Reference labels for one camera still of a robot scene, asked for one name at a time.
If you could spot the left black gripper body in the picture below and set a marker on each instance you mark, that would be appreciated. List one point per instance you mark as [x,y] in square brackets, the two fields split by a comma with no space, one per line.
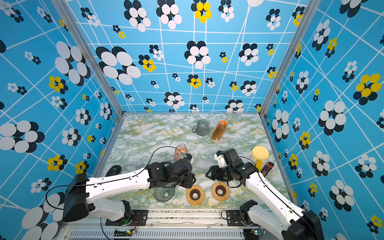
[188,181]

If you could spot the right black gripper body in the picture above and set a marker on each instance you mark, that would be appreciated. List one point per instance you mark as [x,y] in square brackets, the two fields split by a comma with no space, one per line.
[226,173]

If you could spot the amber glass carafe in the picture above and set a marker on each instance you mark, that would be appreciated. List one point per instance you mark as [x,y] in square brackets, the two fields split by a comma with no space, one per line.
[180,151]

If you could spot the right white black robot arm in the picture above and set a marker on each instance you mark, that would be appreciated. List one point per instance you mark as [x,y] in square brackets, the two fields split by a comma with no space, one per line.
[284,219]

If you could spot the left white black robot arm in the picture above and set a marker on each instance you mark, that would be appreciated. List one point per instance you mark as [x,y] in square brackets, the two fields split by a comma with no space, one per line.
[89,196]

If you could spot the grey glass dripper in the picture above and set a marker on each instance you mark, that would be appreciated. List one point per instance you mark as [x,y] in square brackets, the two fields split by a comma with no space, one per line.
[164,194]

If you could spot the grey glass carafe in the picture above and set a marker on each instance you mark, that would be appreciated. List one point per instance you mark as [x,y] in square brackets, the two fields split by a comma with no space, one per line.
[202,128]

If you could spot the red black small tool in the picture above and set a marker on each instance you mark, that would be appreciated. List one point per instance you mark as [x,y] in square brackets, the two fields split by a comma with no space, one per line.
[267,168]

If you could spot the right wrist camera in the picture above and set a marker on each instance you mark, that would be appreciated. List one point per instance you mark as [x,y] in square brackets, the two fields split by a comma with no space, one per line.
[220,159]

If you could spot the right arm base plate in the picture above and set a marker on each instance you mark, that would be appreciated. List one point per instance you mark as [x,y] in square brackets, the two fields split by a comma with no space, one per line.
[236,218]

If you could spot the aluminium front rail frame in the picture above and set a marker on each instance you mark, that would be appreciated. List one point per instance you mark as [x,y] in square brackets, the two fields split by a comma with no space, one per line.
[167,224]

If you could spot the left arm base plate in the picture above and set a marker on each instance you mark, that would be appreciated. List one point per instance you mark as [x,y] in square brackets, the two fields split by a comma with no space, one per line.
[136,218]

